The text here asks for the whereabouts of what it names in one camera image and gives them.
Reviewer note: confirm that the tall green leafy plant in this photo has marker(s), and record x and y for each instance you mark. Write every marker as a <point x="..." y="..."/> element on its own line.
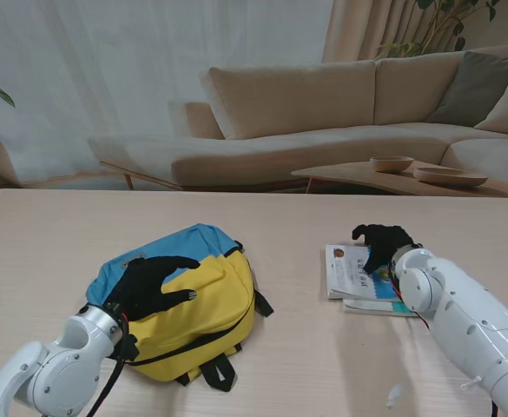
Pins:
<point x="403" y="49"/>

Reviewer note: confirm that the wide shallow wooden bowl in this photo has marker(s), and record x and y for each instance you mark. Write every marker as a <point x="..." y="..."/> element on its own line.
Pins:
<point x="449" y="177"/>

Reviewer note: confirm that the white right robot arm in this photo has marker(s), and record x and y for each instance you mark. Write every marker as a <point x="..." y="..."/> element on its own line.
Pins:
<point x="462" y="317"/>

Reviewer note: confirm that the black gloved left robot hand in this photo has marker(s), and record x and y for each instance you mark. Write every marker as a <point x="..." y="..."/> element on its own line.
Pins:
<point x="143" y="286"/>

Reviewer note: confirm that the beige curtain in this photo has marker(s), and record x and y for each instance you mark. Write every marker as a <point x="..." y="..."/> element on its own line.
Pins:
<point x="349" y="30"/>

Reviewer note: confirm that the blue and yellow school backpack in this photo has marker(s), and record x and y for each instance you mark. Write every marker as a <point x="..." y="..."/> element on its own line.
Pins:
<point x="210" y="313"/>

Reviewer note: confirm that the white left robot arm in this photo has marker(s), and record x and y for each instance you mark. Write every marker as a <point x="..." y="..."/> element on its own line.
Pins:
<point x="58" y="369"/>

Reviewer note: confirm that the blue and white book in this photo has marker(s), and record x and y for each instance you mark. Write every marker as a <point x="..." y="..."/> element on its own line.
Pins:
<point x="345" y="273"/>

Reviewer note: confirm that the small white scrap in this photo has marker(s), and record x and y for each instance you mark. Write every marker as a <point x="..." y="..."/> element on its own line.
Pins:
<point x="394" y="395"/>

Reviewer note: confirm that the white sheer curtain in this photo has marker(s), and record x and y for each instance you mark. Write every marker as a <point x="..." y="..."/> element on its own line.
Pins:
<point x="106" y="65"/>

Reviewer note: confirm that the wooden coffee table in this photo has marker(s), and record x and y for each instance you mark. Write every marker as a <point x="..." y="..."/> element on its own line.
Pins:
<point x="345" y="174"/>

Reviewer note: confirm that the teal book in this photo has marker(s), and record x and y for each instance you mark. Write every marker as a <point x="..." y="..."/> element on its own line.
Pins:
<point x="366" y="307"/>

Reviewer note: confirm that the beige sofa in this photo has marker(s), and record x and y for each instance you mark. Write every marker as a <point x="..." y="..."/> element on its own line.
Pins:
<point x="301" y="143"/>

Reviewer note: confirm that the small deep wooden bowl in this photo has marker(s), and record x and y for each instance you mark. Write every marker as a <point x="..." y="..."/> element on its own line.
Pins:
<point x="391" y="165"/>

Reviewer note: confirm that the grey sofa cushion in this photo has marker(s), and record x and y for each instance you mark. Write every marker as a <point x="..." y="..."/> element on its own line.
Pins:
<point x="475" y="87"/>

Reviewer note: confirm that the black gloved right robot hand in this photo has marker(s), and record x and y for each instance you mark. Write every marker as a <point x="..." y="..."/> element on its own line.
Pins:
<point x="386" y="243"/>

